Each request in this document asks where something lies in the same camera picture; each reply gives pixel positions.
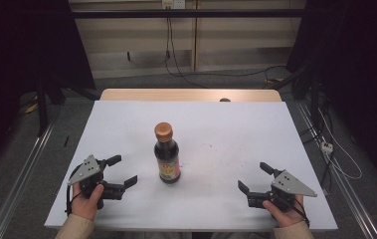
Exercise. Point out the black horizontal bar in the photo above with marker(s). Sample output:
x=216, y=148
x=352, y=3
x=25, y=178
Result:
x=189, y=13

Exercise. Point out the person's left hand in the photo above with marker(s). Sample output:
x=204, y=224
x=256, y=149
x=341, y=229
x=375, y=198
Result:
x=85, y=205

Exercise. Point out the white wall socket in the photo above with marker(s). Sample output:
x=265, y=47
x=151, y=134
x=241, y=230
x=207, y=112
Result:
x=173, y=3

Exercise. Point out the small black floor item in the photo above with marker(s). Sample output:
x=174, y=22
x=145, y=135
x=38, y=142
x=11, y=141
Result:
x=66, y=141

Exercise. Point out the person's right hand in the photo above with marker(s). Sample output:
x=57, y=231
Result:
x=288, y=217

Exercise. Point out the white table board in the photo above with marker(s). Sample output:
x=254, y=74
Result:
x=216, y=132

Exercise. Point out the dark sauce bottle orange cap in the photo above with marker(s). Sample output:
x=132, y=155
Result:
x=167, y=156

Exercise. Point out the black curtain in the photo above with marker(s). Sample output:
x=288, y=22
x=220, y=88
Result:
x=17, y=49
x=358, y=66

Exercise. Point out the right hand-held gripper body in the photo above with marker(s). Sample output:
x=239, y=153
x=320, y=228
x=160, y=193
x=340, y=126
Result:
x=290, y=184

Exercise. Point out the aluminium floor rail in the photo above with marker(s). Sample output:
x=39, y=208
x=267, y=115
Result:
x=20, y=186
x=345, y=189

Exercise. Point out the white power strip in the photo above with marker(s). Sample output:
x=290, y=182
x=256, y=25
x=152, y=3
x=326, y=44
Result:
x=327, y=147

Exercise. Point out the wooden table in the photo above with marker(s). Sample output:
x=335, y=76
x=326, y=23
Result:
x=176, y=94

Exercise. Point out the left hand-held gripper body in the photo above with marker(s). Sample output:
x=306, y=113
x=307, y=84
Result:
x=88, y=169

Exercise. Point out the yellow floor object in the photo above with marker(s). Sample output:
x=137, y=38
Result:
x=32, y=108

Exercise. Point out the black metal stand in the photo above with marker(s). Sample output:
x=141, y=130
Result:
x=314, y=96
x=41, y=109

